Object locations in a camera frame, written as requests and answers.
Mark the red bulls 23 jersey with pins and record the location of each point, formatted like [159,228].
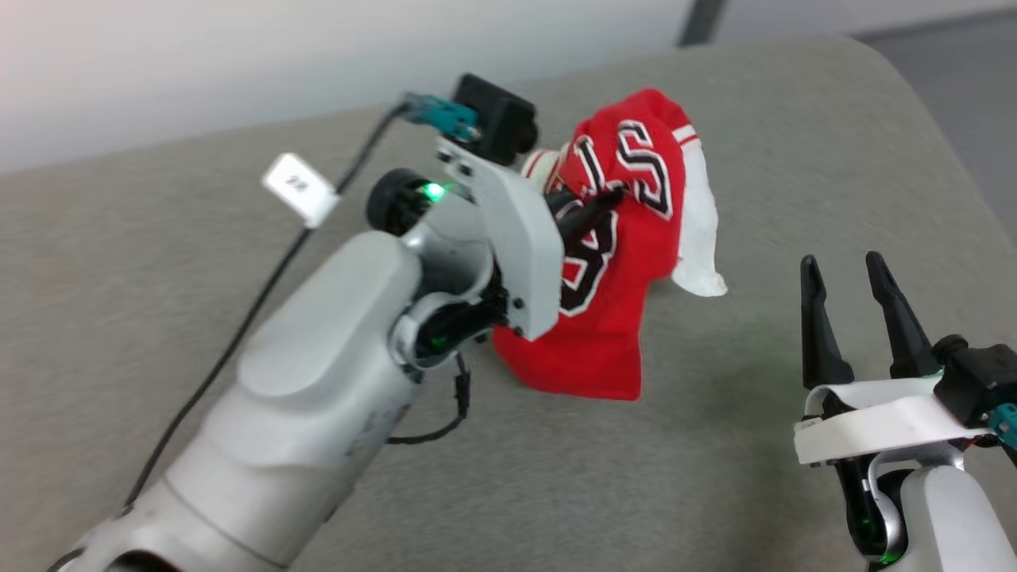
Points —
[628,302]

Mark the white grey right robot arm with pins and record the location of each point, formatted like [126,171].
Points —
[945,516]

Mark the teal camera connector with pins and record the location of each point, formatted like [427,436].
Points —
[441,115]
[1007,425]

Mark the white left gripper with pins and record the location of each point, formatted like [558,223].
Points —
[520,238]

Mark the teal right camera connector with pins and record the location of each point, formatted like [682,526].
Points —
[1007,425]

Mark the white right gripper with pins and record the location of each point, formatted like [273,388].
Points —
[874,421]

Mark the teal left camera connector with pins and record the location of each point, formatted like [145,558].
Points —
[441,115]

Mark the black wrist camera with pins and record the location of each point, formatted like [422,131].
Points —
[493,115]
[981,377]

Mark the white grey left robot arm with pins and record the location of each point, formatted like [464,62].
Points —
[318,381]

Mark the dark grey metal bar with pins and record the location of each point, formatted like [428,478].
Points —
[703,20]

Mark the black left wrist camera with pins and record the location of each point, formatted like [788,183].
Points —
[493,115]

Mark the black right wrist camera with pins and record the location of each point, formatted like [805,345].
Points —
[981,377]

